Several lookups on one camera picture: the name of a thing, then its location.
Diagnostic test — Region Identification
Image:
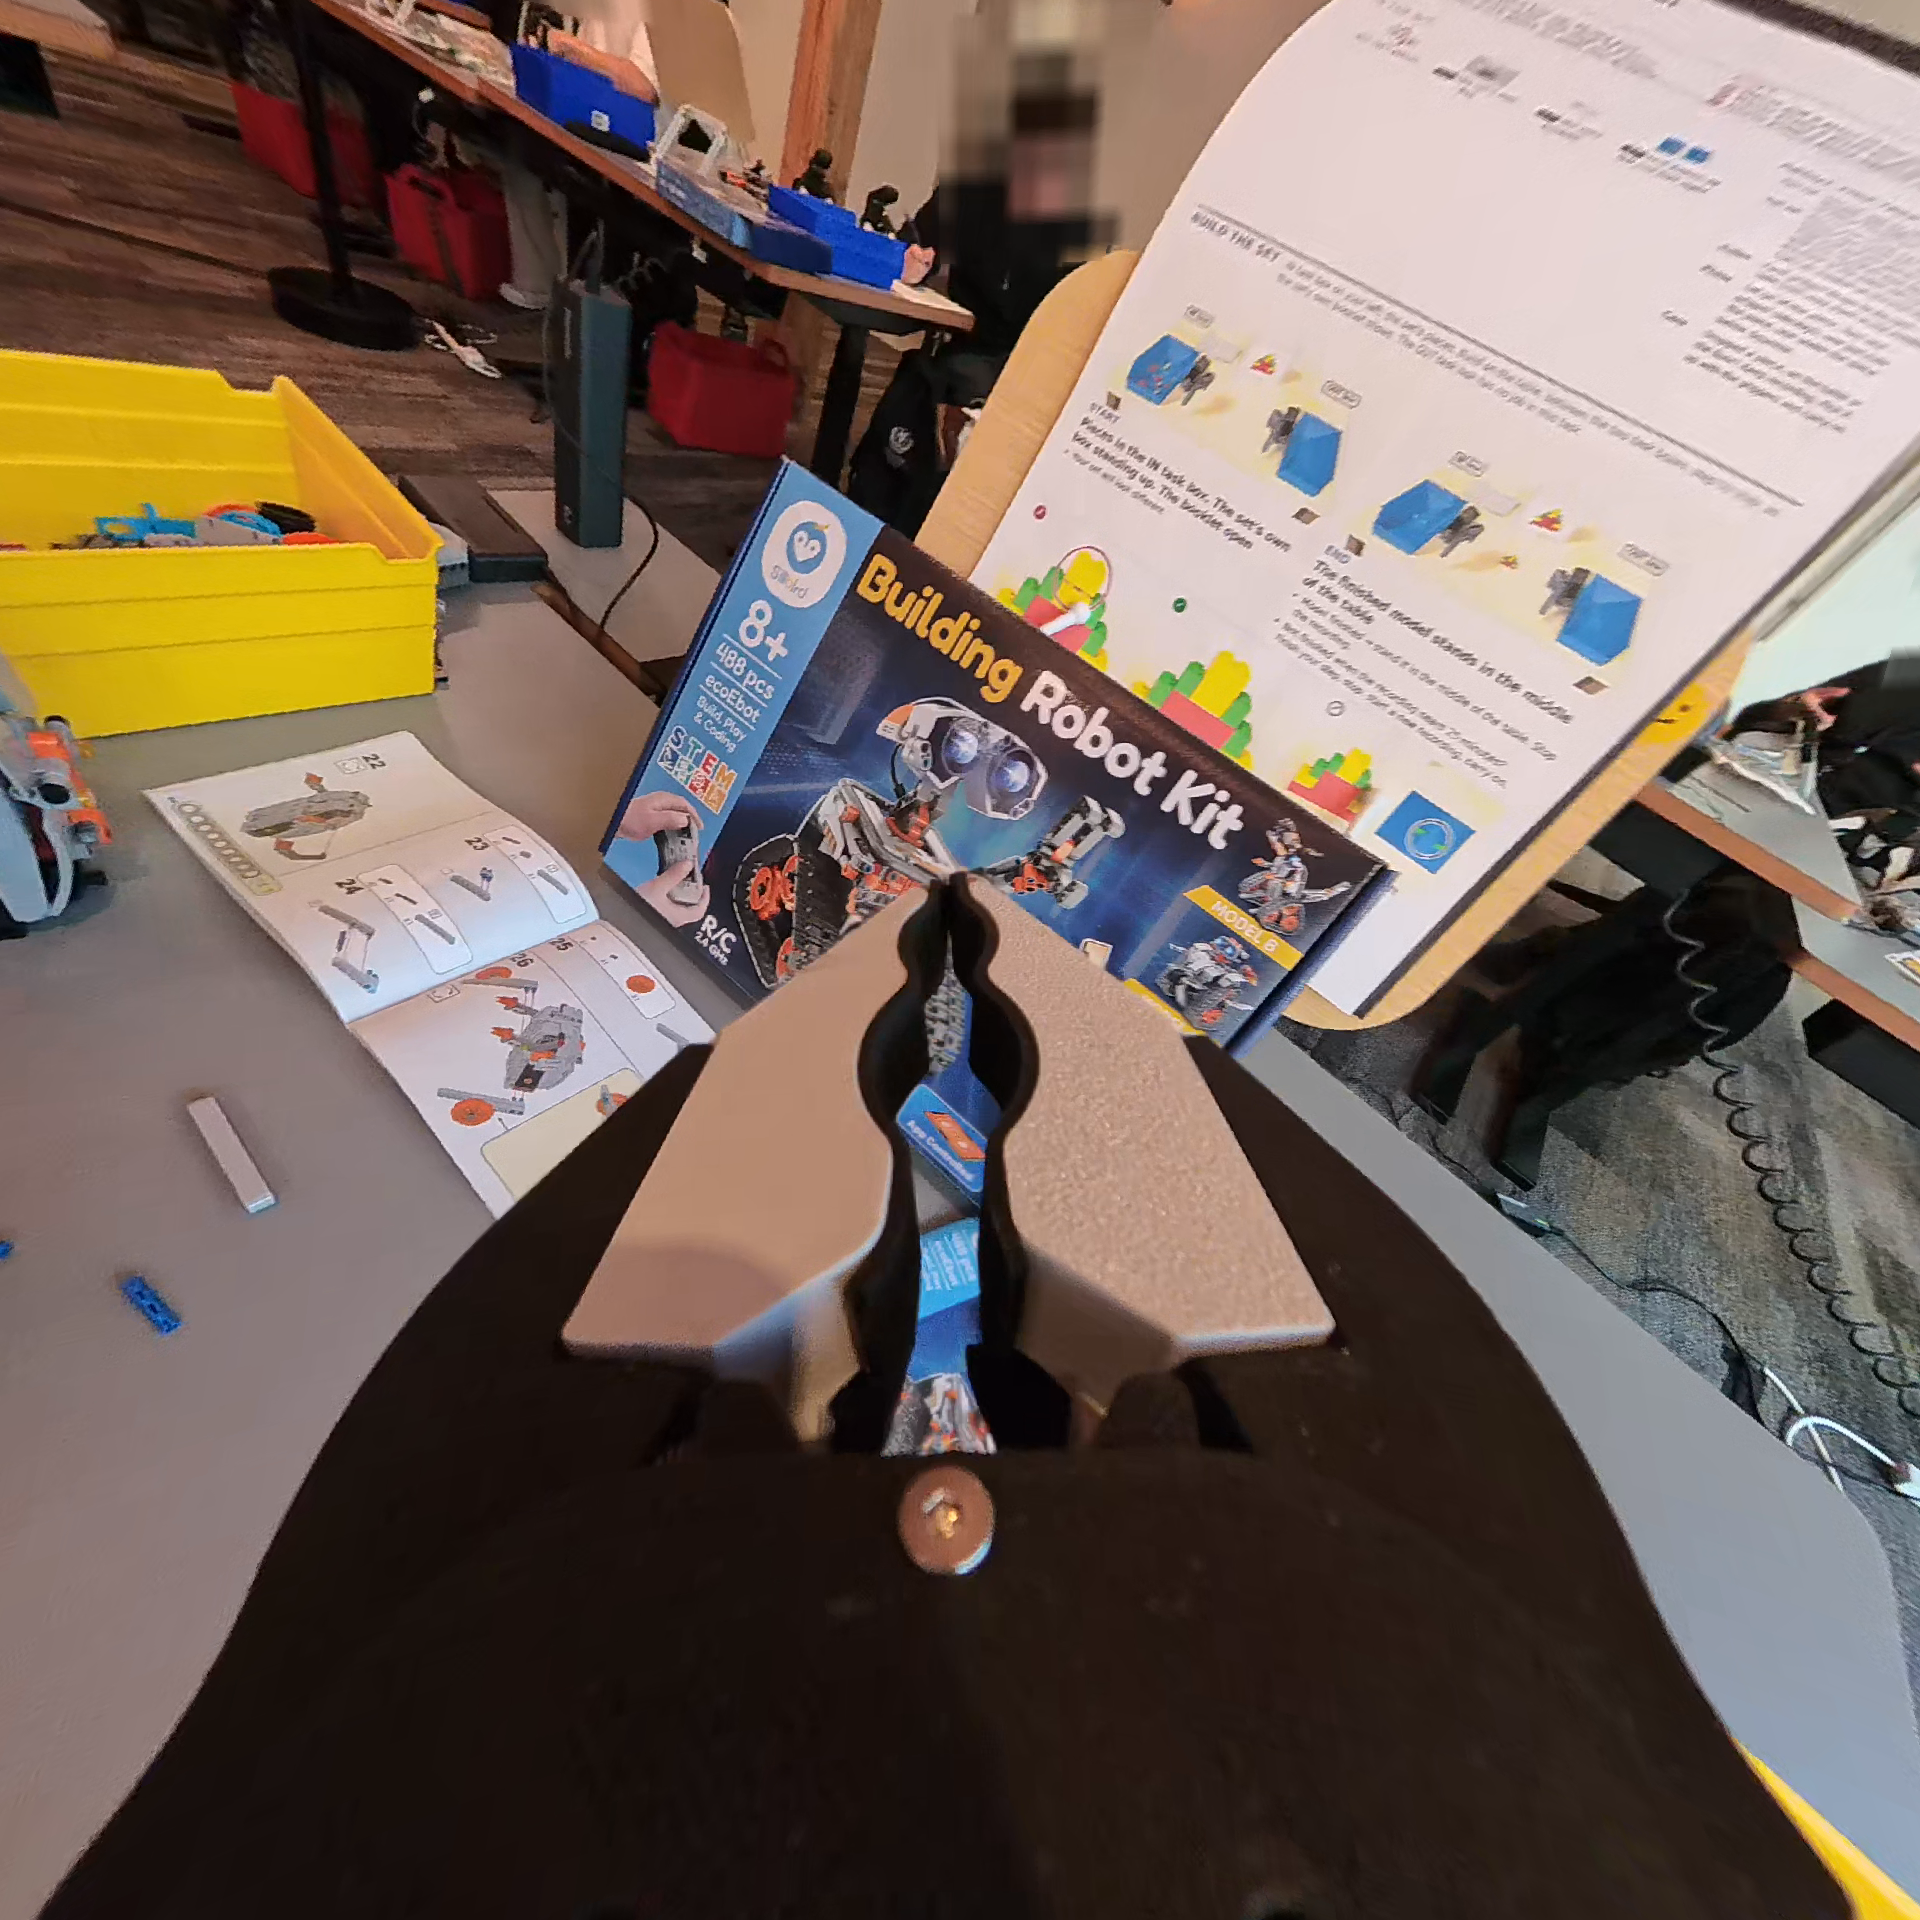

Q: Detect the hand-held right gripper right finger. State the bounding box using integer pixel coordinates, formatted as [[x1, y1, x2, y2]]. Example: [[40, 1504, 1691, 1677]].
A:
[[951, 874, 1338, 1455]]

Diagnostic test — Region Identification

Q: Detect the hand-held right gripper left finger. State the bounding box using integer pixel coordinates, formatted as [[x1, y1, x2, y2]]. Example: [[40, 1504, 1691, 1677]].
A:
[[562, 879, 963, 1449]]

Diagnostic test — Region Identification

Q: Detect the grey desk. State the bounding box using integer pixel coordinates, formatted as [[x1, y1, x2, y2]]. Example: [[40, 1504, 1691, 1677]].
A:
[[0, 577, 1920, 1920]]

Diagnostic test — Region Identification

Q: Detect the long wooden desk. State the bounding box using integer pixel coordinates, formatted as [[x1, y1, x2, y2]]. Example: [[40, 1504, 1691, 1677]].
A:
[[306, 0, 976, 484]]

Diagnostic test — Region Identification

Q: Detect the open instruction booklet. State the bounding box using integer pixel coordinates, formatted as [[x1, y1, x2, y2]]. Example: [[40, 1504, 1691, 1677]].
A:
[[144, 729, 719, 1220]]

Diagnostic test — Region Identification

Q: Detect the grey long brick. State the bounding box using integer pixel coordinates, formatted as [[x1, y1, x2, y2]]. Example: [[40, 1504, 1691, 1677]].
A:
[[184, 1096, 282, 1217]]

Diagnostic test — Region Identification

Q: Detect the blue robot kit box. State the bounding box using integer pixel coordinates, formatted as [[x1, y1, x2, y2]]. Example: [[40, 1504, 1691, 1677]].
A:
[[599, 457, 1396, 1455]]

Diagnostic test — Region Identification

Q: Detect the black bag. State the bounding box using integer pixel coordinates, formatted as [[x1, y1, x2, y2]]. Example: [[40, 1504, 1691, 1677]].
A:
[[1411, 867, 1802, 1191]]

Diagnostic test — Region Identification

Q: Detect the black flat box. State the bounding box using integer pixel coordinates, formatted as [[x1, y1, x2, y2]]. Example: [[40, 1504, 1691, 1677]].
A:
[[398, 472, 551, 587]]

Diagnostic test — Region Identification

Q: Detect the yellow parts bin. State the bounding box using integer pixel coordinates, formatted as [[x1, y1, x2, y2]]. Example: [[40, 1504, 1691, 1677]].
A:
[[0, 347, 447, 740]]

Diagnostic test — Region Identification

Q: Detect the partly built robot model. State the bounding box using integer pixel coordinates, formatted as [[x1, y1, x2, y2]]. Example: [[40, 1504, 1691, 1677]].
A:
[[0, 660, 117, 940]]

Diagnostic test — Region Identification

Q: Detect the wooden display board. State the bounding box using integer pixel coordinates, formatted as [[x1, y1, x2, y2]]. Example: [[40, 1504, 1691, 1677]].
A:
[[914, 248, 1760, 1037]]

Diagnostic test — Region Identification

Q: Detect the dark computer tower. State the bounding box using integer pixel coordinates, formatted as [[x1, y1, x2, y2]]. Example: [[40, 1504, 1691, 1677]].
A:
[[547, 277, 635, 551]]

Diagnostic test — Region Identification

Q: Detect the red storage bin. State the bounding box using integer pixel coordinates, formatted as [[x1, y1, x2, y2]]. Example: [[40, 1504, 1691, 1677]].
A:
[[384, 163, 514, 304], [644, 321, 800, 461], [229, 77, 380, 209]]

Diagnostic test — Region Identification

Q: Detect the pile of building parts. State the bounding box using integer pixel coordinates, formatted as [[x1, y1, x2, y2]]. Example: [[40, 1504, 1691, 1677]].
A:
[[53, 499, 349, 554]]

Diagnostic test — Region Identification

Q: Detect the white printed instruction sheet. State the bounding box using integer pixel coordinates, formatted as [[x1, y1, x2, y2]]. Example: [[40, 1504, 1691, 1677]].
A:
[[966, 0, 1920, 1021]]

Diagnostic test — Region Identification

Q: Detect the blue storage bin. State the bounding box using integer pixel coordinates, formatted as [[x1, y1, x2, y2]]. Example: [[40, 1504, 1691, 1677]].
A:
[[656, 151, 909, 290], [510, 41, 663, 153]]

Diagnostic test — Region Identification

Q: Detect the yellow bag bin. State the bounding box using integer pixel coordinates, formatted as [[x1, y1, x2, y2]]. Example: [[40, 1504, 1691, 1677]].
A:
[[1733, 1739, 1920, 1920]]

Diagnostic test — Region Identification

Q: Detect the black pole stand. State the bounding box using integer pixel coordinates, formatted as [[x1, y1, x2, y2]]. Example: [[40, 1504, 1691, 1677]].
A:
[[267, 0, 422, 352]]

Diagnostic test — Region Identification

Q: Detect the coiled black cable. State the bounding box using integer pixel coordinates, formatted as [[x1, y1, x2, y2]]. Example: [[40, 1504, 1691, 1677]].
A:
[[1661, 884, 1920, 1403]]

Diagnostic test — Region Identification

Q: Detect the white cable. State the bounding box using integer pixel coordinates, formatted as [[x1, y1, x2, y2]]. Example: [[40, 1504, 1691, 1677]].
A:
[[1782, 1410, 1920, 1503]]

